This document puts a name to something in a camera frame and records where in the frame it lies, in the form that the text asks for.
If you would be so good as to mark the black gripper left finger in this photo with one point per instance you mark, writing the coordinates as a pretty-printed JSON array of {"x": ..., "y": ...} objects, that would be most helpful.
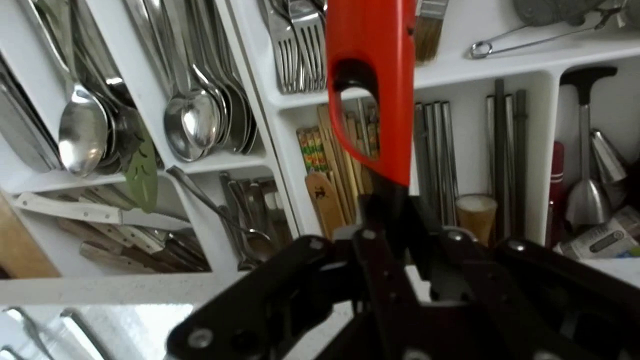
[{"x": 300, "y": 293}]

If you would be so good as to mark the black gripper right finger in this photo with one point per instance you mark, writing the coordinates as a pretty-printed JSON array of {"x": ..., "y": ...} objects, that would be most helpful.
[{"x": 533, "y": 300}]

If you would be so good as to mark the small steel spoon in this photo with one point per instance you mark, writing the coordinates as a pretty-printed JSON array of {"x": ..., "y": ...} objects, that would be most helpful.
[{"x": 256, "y": 243}]

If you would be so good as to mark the white labelled packet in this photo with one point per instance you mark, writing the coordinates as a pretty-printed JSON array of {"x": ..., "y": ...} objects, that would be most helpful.
[{"x": 603, "y": 240}]

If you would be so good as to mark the flat wooden spatula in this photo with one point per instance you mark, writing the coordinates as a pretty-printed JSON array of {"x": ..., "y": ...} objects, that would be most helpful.
[{"x": 326, "y": 203}]

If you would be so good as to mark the cork stopper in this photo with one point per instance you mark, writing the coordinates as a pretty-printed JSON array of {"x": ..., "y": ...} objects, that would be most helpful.
[{"x": 476, "y": 220}]

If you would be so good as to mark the slim red utensil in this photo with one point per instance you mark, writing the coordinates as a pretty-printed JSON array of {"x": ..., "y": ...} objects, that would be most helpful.
[{"x": 554, "y": 192}]

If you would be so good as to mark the steel chopsticks set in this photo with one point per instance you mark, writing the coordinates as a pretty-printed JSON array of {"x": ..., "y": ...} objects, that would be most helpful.
[
  {"x": 506, "y": 161},
  {"x": 437, "y": 161}
]

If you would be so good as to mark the wooden chopsticks bundle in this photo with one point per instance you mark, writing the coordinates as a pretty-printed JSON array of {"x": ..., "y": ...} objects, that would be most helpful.
[{"x": 353, "y": 152}]

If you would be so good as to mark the silver cone pourer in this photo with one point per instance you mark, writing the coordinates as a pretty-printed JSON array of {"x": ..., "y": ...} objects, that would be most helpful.
[{"x": 610, "y": 163}]

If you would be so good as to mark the steel teaspoon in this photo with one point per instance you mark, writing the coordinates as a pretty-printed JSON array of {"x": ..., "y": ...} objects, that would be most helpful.
[
  {"x": 238, "y": 121},
  {"x": 191, "y": 127}
]

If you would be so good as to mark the green leaf shaped utensil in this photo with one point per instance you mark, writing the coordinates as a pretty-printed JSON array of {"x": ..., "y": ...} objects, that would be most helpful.
[{"x": 143, "y": 181}]

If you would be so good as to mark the steel fork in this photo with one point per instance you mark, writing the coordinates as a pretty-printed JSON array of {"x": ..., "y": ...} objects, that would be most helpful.
[
  {"x": 313, "y": 52},
  {"x": 283, "y": 61}
]

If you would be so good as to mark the white cutlery organizer tray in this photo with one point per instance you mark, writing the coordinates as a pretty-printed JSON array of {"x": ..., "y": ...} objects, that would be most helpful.
[{"x": 466, "y": 72}]

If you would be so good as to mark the large steel spoon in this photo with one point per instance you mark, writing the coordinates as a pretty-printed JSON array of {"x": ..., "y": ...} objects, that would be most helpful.
[
  {"x": 124, "y": 127},
  {"x": 83, "y": 132}
]

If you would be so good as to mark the wooden pastry brush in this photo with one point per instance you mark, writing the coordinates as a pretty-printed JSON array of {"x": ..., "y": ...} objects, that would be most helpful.
[{"x": 430, "y": 33}]

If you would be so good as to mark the grey round lid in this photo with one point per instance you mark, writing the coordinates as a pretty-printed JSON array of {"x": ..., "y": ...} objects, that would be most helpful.
[{"x": 553, "y": 10}]

